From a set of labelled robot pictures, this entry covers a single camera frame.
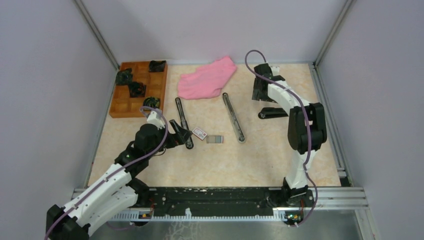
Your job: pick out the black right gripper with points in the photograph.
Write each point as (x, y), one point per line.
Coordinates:
(257, 96)

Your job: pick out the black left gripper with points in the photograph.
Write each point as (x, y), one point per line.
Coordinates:
(183, 134)

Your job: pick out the red white staple box sleeve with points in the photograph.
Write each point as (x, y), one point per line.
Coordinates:
(199, 133)

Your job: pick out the beige and black stapler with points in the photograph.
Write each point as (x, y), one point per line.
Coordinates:
(233, 119)

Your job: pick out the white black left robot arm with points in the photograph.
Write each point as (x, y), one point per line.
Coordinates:
(117, 189)

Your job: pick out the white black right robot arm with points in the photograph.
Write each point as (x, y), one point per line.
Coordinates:
(306, 132)

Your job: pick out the pink cloth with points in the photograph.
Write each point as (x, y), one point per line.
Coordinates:
(207, 81)

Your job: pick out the orange wooden compartment tray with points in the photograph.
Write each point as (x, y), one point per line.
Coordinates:
(124, 106)

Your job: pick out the dark rolled sock back right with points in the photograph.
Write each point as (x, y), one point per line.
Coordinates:
(157, 66)

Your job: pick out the dark rolled sock back left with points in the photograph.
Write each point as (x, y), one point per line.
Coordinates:
(124, 77)

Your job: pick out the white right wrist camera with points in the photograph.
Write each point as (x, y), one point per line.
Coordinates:
(155, 118)

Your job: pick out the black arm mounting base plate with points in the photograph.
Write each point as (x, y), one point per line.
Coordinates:
(219, 201)

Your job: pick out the aluminium frame rail right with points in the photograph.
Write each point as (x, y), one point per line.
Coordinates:
(337, 150)

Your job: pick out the aluminium frame rail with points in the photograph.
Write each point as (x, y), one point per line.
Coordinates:
(328, 198)
(337, 150)

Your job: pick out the white slotted cable duct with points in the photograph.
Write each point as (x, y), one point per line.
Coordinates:
(136, 216)

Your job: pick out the aluminium frame corner post right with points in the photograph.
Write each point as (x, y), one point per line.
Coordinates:
(343, 14)

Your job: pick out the aluminium frame corner post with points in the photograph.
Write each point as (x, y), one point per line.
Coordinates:
(343, 14)
(87, 17)

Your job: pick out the aluminium front frame rail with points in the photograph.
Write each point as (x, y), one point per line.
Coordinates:
(328, 198)

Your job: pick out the aluminium frame corner post left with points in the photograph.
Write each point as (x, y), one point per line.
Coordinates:
(87, 17)

